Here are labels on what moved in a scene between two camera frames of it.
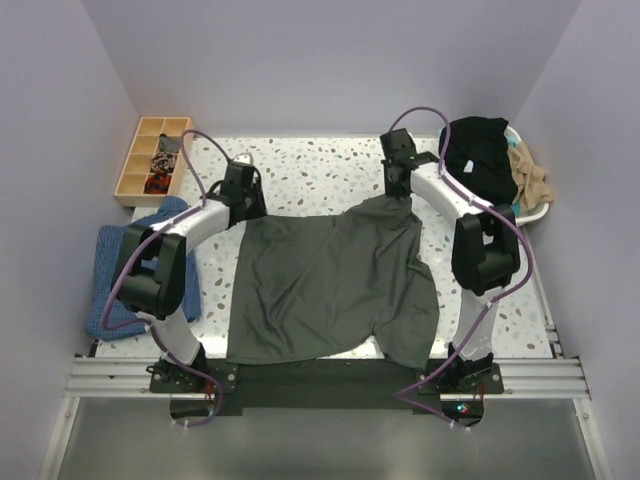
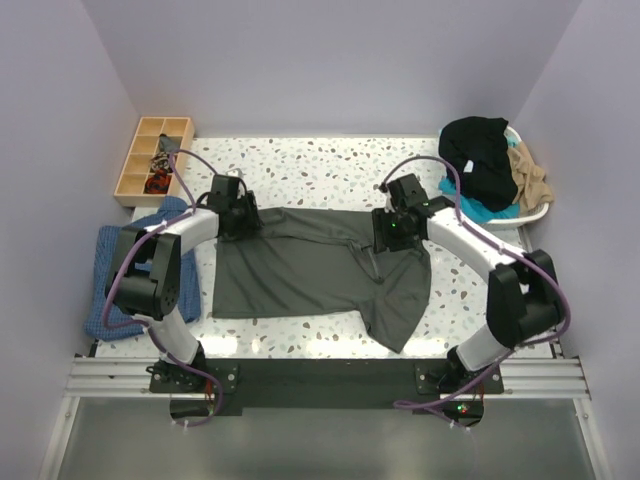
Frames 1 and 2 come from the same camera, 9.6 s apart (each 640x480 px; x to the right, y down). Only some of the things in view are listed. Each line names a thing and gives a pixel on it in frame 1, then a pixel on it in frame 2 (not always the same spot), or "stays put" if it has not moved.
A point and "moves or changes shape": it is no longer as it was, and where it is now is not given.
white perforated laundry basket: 537,212 stays put
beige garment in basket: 533,186 stays put
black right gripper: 390,191 -> 383,240
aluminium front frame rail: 521,378 stays put
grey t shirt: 310,285 moves or changes shape
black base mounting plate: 206,388 stays put
